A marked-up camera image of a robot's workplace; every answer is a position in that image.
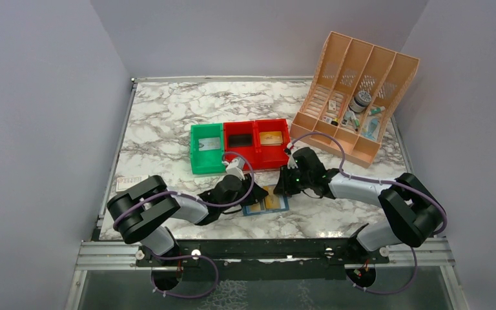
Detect small items in organizer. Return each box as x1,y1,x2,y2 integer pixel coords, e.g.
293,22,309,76
320,99,358,132

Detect round grey jar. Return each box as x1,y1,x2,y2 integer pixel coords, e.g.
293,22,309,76
349,90,372,113

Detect small white red box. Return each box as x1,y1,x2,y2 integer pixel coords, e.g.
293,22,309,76
115,174,149,192

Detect silver card in bin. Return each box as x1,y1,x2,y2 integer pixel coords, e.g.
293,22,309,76
198,137,222,151

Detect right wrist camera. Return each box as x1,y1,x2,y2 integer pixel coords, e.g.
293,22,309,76
284,147,298,169

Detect purple cable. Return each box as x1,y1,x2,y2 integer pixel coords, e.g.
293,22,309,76
286,131,448,236
112,151,255,232

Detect black card in bin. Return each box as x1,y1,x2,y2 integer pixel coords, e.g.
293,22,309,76
227,134,253,148

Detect light blue packet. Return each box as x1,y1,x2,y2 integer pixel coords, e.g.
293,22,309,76
361,118,380,141

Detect middle red plastic bin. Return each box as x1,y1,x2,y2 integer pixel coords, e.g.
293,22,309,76
223,121,258,170

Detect right red plastic bin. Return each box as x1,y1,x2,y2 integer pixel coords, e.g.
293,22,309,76
255,118,290,169

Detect peach desk organizer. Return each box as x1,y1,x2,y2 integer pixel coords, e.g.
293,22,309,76
290,32,420,168

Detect blue leather card holder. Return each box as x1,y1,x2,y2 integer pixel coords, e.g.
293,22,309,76
242,185,289,216

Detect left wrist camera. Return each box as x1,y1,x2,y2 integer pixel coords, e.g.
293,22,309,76
223,156,246,181

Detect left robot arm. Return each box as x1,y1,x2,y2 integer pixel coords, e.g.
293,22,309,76
106,174,269,265

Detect green plastic bin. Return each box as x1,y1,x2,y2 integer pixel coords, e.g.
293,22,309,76
190,123,225,174

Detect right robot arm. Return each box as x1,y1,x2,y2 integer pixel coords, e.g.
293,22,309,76
274,147,446,263

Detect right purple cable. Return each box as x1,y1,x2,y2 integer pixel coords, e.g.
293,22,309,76
286,131,448,236

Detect gold credit card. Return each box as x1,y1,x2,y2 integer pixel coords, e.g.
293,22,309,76
264,185,285,211

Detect red plastic bin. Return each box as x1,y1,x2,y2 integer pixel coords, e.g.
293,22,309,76
255,118,290,169
223,121,258,170

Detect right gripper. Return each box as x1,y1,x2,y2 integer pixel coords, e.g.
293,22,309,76
274,163,312,195

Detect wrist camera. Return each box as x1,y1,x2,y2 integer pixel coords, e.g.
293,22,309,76
223,156,246,181
284,147,298,169

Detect green tipped tube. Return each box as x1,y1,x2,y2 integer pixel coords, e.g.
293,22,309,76
367,106,386,116

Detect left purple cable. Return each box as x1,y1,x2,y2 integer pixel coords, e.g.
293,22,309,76
112,151,255,232

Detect gold card in bin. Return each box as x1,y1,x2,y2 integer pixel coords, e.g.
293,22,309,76
260,131,284,146

